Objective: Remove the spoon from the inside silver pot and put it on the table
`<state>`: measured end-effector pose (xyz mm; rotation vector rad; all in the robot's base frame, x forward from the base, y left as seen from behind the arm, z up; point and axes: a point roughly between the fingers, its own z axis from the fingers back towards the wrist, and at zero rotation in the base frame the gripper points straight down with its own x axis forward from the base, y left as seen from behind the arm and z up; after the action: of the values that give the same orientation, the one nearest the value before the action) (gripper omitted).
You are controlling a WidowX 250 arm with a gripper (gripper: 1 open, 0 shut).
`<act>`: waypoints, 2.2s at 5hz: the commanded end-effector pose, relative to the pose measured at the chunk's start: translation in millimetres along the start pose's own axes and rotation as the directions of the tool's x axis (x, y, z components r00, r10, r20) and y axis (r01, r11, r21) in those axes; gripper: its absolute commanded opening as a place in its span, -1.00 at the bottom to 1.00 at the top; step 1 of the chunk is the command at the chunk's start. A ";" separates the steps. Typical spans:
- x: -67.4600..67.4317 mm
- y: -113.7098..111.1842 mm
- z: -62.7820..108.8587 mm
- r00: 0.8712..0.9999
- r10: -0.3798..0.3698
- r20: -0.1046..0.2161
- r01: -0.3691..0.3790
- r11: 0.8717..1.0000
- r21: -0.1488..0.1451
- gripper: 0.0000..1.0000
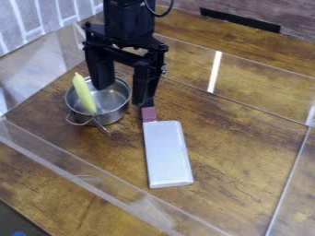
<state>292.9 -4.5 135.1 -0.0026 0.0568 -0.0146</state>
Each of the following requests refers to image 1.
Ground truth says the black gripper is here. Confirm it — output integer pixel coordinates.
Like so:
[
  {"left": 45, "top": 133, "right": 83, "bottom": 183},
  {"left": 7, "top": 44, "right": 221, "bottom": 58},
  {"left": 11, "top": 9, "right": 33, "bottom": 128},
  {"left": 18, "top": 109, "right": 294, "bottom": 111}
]
[{"left": 83, "top": 0, "right": 170, "bottom": 106}]

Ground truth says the silver metal pot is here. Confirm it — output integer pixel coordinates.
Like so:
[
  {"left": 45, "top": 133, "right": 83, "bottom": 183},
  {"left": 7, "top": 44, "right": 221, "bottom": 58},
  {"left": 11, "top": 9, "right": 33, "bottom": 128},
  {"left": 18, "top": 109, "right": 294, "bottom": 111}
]
[{"left": 66, "top": 73, "right": 133, "bottom": 126}]

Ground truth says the yellow handled metal spoon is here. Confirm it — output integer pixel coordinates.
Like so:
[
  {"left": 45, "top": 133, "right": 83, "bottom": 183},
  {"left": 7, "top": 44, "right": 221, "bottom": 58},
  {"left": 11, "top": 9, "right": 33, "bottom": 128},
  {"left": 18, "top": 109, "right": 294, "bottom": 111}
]
[{"left": 73, "top": 73, "right": 110, "bottom": 134}]

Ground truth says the toy cleaver white blade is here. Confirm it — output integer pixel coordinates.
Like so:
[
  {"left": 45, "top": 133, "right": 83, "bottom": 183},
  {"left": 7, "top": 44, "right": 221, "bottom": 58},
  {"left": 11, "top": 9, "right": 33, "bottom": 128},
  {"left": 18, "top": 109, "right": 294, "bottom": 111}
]
[{"left": 141, "top": 106, "right": 195, "bottom": 189}]

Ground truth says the clear acrylic enclosure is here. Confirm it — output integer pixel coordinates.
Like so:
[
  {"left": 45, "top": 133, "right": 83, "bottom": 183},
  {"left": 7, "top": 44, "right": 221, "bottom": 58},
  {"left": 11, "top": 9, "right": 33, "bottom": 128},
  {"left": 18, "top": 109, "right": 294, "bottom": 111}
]
[{"left": 0, "top": 19, "right": 315, "bottom": 236}]

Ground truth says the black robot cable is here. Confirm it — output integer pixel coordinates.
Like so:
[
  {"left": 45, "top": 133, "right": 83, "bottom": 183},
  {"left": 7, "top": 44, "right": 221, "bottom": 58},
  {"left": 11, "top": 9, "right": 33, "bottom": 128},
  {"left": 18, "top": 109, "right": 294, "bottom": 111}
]
[{"left": 143, "top": 0, "right": 175, "bottom": 18}]

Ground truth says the black strip on wall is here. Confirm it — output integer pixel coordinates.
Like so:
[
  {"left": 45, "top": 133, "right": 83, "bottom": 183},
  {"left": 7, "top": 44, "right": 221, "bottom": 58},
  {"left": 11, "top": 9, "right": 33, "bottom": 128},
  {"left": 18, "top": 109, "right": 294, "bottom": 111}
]
[{"left": 199, "top": 7, "right": 281, "bottom": 33}]

